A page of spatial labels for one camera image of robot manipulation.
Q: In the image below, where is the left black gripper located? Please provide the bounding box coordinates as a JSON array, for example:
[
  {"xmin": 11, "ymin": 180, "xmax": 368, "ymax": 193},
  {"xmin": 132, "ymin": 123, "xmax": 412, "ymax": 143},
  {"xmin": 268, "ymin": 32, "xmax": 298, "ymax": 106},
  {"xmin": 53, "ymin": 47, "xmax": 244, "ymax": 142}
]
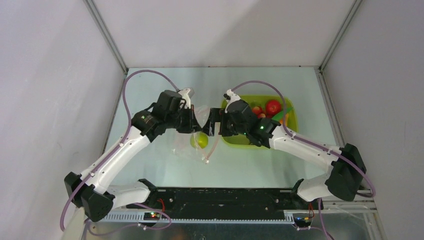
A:
[{"xmin": 165, "ymin": 104, "xmax": 202, "ymax": 134}]

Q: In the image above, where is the green pear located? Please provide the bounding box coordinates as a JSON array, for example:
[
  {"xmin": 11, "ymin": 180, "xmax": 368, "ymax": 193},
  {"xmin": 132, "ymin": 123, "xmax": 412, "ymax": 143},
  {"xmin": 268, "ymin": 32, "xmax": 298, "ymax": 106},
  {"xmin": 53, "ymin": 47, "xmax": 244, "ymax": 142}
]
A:
[{"xmin": 190, "ymin": 132, "xmax": 209, "ymax": 149}]

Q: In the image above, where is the clear zip top bag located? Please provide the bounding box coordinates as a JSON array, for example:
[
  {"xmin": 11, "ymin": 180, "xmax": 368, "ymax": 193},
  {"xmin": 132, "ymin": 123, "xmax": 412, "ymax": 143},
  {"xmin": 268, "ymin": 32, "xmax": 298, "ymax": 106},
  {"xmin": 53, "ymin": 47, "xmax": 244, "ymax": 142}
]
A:
[{"xmin": 171, "ymin": 105, "xmax": 220, "ymax": 165}]

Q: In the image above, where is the green plastic bin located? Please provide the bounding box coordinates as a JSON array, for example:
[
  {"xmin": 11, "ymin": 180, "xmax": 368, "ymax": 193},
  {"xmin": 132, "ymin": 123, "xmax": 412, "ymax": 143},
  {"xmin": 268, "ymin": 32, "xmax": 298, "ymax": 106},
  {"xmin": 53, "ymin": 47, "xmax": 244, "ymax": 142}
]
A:
[{"xmin": 221, "ymin": 95, "xmax": 299, "ymax": 150}]

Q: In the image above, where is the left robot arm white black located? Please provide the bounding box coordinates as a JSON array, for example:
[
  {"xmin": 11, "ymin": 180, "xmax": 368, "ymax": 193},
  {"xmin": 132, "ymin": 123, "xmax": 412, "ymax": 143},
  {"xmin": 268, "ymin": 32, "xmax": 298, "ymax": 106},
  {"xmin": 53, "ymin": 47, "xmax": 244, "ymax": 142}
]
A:
[{"xmin": 64, "ymin": 87, "xmax": 200, "ymax": 222}]

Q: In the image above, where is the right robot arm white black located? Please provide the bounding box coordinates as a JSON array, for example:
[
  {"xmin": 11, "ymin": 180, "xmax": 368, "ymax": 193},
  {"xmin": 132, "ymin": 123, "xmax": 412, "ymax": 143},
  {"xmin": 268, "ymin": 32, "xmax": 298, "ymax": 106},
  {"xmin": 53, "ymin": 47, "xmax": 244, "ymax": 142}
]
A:
[{"xmin": 202, "ymin": 100, "xmax": 366, "ymax": 209}]

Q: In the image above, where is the red apple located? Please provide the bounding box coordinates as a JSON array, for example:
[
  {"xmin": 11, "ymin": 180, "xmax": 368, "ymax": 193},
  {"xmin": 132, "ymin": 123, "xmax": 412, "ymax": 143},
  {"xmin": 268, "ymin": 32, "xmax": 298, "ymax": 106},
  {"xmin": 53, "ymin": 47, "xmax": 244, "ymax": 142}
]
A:
[{"xmin": 265, "ymin": 99, "xmax": 282, "ymax": 116}]

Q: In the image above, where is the green cucumber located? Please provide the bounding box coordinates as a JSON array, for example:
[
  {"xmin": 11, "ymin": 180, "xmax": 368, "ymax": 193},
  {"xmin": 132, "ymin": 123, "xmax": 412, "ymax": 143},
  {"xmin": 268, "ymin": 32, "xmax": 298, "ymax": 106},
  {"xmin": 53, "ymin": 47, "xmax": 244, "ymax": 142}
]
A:
[{"xmin": 271, "ymin": 107, "xmax": 293, "ymax": 122}]

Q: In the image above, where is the yellow orange mango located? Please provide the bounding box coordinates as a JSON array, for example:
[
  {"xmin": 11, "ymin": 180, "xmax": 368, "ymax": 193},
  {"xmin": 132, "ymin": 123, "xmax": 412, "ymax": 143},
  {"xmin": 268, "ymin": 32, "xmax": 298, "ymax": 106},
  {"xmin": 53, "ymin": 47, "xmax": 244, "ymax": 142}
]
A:
[{"xmin": 279, "ymin": 113, "xmax": 289, "ymax": 127}]

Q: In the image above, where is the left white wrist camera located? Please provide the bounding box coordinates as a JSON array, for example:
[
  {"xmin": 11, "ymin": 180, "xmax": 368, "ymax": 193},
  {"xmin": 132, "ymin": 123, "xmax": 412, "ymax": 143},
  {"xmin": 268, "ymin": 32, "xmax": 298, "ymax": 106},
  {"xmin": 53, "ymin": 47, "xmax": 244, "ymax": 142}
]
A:
[{"xmin": 177, "ymin": 87, "xmax": 195, "ymax": 109}]

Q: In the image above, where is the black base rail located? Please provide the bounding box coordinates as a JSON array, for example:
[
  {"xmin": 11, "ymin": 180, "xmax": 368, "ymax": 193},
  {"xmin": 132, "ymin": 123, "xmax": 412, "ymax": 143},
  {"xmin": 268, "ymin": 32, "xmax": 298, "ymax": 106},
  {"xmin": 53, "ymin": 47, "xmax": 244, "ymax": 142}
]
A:
[{"xmin": 142, "ymin": 187, "xmax": 320, "ymax": 221}]

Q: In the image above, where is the left aluminium corner post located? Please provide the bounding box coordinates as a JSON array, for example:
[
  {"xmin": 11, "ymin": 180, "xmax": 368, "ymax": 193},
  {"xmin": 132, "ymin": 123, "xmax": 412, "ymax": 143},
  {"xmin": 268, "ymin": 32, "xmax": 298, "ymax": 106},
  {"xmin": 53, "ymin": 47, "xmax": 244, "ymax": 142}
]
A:
[{"xmin": 83, "ymin": 0, "xmax": 129, "ymax": 74}]

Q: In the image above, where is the aluminium corner post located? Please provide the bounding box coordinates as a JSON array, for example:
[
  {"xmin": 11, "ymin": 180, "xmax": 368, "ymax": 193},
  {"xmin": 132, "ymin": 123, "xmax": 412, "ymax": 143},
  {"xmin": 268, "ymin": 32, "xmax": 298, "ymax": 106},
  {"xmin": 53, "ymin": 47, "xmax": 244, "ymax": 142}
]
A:
[
  {"xmin": 319, "ymin": 0, "xmax": 363, "ymax": 73},
  {"xmin": 83, "ymin": 0, "xmax": 129, "ymax": 74}
]

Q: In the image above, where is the right aluminium corner post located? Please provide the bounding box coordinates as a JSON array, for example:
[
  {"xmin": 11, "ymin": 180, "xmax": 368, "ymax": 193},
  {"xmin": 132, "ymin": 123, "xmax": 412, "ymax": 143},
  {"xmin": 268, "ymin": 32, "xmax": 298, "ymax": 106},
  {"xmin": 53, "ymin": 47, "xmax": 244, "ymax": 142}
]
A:
[{"xmin": 319, "ymin": 0, "xmax": 363, "ymax": 73}]

